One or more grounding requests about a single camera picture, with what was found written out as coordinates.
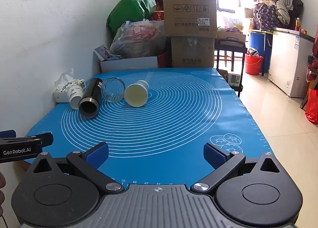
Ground green plastic bag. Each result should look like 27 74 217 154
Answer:
107 0 156 35

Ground small white appliance box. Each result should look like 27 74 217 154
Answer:
227 72 242 87

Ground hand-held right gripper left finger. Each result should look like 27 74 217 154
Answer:
31 142 125 193

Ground taped brown cardboard box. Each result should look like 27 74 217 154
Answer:
171 36 215 69

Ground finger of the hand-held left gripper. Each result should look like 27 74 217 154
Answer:
25 132 54 147
0 130 17 140

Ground red plastic bucket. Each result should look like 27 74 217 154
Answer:
244 53 264 76

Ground blue silicone baking mat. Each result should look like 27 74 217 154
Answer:
25 67 275 185

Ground white open cardboard box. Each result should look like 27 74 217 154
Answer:
100 55 159 72

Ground cream plastic cup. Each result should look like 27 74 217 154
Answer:
124 80 150 107

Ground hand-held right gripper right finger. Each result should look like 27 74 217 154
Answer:
190 143 282 193

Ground white chest freezer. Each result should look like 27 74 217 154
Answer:
268 27 316 99

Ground small printed carton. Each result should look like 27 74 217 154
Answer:
94 45 121 61

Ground person's left hand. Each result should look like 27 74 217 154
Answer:
0 172 7 215

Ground red shopping bag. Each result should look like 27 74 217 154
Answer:
305 87 318 125

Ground clear glass cup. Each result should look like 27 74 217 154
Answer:
100 77 126 103

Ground white tissue box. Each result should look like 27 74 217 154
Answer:
53 68 75 103

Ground black metal stool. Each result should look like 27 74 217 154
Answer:
214 39 247 97

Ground black thermos cup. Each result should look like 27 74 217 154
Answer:
78 77 103 119

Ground blue plastic barrel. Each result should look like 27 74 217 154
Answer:
249 31 272 73

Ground clear plastic bag red contents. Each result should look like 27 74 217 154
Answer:
109 19 167 59

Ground flat brown cardboard box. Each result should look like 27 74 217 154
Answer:
217 30 246 45

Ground purple floral storage bag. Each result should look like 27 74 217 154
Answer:
252 2 284 31

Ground large brown cardboard box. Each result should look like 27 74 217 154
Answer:
161 0 218 38

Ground white printed paper cup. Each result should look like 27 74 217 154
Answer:
67 78 86 110

